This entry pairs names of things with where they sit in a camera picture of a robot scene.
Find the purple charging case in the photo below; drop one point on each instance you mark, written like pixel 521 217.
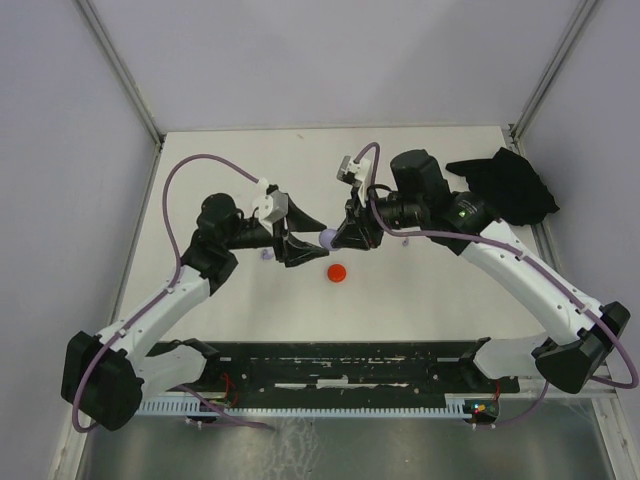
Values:
pixel 326 238

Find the purple earbud near cases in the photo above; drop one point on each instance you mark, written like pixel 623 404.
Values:
pixel 266 254

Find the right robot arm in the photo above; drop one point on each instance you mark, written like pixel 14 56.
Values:
pixel 581 338

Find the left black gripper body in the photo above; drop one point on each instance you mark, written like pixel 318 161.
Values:
pixel 279 232

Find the black cloth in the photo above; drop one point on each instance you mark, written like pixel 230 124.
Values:
pixel 508 182

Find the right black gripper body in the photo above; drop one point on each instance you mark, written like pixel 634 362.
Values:
pixel 366 218

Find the right aluminium frame post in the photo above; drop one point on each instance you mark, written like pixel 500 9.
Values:
pixel 576 26

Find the red earbud charging case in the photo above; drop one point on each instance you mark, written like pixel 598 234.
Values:
pixel 336 273

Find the aluminium frame post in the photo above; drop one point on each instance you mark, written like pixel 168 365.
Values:
pixel 97 27
pixel 576 26

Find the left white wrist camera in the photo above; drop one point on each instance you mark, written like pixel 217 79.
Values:
pixel 270 206

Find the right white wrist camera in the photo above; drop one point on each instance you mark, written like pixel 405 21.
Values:
pixel 356 174

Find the left aluminium frame post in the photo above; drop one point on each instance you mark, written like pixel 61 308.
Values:
pixel 97 27

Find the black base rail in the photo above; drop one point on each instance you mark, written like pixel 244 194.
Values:
pixel 361 375

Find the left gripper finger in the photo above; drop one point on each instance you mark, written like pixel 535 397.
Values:
pixel 298 252
pixel 299 221

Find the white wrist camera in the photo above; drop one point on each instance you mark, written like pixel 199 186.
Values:
pixel 356 174
pixel 270 206

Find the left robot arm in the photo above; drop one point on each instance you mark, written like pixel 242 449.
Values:
pixel 108 375

